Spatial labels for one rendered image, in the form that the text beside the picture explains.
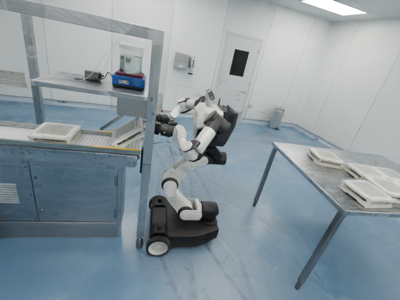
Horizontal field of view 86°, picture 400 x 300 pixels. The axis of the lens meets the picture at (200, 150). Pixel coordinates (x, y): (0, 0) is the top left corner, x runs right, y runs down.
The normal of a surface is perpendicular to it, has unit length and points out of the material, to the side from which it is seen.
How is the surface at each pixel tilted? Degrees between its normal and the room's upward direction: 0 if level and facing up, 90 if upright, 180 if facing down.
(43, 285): 0
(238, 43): 90
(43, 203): 90
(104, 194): 90
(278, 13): 90
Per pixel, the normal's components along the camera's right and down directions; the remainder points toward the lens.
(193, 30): 0.28, 0.46
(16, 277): 0.18, -0.89
